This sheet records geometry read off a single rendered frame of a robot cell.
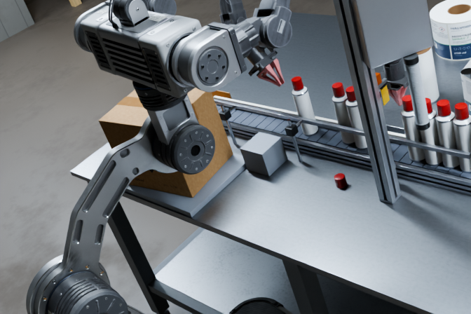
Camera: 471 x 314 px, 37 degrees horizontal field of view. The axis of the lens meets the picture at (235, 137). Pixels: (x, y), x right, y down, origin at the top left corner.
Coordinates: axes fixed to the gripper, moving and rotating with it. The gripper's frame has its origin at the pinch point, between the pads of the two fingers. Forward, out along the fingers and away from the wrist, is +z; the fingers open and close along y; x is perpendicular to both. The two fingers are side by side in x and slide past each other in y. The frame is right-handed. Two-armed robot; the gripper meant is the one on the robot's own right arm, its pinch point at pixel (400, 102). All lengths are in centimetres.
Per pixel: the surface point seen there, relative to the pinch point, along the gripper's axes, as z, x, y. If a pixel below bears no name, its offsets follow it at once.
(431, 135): 2.6, 8.6, -14.7
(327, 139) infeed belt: 13.6, 8.6, 24.1
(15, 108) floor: 106, -39, 385
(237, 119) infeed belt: 14, 9, 64
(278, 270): 80, 18, 59
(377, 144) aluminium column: -2.9, 23.1, -7.6
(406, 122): -0.8, 9.2, -7.9
